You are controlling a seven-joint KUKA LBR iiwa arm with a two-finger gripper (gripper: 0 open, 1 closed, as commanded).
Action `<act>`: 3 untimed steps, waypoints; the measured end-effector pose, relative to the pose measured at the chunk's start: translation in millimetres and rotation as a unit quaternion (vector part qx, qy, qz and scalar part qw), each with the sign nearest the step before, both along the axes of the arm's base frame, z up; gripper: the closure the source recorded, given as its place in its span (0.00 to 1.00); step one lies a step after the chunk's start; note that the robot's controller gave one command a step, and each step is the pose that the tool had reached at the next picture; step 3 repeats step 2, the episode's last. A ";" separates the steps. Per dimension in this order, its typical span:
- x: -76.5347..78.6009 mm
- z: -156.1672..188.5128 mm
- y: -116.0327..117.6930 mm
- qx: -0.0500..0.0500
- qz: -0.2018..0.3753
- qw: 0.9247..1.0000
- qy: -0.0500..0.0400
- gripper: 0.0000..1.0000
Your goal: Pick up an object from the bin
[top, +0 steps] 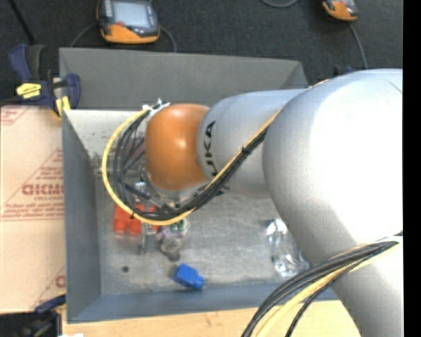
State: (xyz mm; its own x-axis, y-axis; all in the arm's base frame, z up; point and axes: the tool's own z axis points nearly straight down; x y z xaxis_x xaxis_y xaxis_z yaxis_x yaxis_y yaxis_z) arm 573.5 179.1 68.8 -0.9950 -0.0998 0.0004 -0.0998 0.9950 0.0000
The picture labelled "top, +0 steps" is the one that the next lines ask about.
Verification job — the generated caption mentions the orange blocks in clear pack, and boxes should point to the orange blocks in clear pack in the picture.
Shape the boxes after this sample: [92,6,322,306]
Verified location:
[112,202,144,242]

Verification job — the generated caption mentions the blue plastic block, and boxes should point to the blue plastic block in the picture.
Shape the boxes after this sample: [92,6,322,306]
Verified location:
[173,263,206,291]

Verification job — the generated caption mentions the clear plastic bottle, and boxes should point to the clear plastic bottle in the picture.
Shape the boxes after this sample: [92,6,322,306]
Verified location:
[265,217,311,279]

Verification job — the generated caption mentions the brown cardboard board red print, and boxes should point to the brown cardboard board red print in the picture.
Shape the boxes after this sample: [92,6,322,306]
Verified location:
[0,104,67,316]

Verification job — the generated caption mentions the grey metal bin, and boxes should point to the grey metal bin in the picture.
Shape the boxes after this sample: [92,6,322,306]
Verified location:
[58,46,339,324]

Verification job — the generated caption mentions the black cylinder on white bracket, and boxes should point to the black cylinder on white bracket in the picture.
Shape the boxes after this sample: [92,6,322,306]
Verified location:
[158,228,183,262]

